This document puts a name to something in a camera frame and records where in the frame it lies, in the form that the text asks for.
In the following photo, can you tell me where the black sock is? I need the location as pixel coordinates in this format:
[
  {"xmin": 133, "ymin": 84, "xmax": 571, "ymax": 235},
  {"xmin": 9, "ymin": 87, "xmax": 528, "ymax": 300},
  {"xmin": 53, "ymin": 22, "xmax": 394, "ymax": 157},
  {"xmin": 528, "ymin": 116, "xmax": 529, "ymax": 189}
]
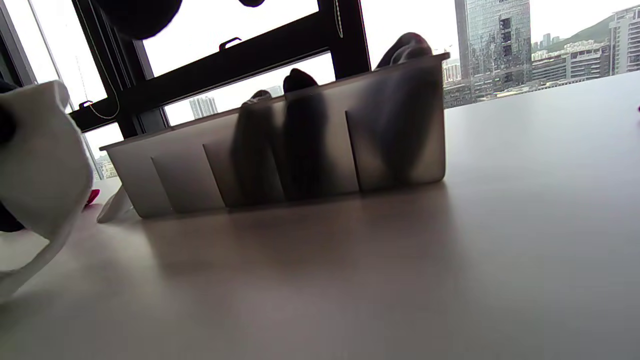
[{"xmin": 281, "ymin": 68, "xmax": 347, "ymax": 202}]

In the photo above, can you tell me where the metal bead chain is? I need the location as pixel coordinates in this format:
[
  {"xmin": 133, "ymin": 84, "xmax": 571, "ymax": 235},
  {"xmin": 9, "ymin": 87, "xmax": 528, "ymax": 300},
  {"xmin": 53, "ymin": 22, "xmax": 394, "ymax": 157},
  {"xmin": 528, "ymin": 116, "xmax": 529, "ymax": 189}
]
[{"xmin": 333, "ymin": 0, "xmax": 345, "ymax": 39}]

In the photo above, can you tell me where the light blue sock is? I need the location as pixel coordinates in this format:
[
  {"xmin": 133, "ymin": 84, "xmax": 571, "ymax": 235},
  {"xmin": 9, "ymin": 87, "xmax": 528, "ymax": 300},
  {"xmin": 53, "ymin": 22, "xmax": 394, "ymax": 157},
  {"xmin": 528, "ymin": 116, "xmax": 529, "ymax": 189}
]
[{"xmin": 374, "ymin": 32, "xmax": 446, "ymax": 187}]

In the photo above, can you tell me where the clear plastic divided organizer box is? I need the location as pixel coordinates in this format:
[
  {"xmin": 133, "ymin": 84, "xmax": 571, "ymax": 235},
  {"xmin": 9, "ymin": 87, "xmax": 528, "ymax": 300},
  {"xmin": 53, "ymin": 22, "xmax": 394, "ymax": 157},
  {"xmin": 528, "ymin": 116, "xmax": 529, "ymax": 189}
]
[{"xmin": 99, "ymin": 52, "xmax": 451, "ymax": 220}]

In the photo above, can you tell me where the person's right hand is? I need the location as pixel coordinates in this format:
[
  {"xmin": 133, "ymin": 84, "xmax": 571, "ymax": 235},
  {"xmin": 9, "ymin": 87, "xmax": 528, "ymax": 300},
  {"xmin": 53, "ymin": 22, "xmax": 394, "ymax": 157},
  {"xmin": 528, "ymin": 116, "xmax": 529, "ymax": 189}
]
[{"xmin": 92, "ymin": 0, "xmax": 266, "ymax": 41}]

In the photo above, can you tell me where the white sock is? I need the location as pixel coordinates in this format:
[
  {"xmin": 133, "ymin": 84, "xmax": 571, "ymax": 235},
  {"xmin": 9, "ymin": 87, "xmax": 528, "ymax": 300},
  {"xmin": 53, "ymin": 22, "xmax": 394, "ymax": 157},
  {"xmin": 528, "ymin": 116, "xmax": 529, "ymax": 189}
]
[
  {"xmin": 96, "ymin": 185, "xmax": 139, "ymax": 224},
  {"xmin": 0, "ymin": 80, "xmax": 94, "ymax": 303}
]

